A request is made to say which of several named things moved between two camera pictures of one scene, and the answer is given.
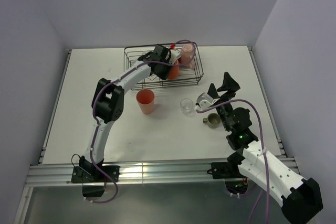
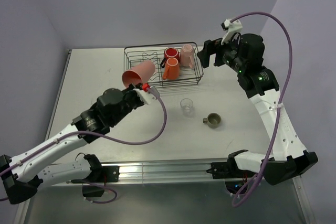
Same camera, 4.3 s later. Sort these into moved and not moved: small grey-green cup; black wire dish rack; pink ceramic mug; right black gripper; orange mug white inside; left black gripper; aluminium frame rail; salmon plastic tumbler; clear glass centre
Moved: right black gripper; left black gripper; salmon plastic tumbler
Not moved: black wire dish rack; orange mug white inside; small grey-green cup; pink ceramic mug; aluminium frame rail; clear glass centre
